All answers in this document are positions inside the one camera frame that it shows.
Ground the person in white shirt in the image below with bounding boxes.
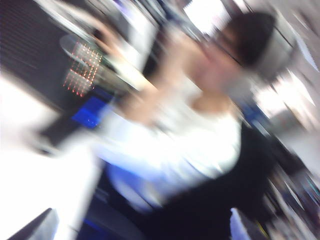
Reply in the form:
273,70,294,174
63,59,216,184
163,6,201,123
94,11,278,216

